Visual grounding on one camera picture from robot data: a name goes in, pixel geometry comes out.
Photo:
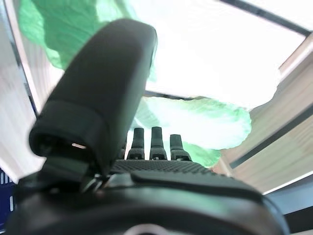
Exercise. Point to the blue plastic shopping basket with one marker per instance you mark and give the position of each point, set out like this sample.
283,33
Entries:
6,195

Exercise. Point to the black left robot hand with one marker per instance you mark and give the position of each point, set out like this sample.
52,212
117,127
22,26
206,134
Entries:
102,78

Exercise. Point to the wooden slatted cabbage crate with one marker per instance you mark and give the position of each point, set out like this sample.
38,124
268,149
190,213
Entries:
281,122

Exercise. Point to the long napa cabbage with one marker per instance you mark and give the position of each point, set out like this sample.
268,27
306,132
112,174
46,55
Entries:
61,29
207,122

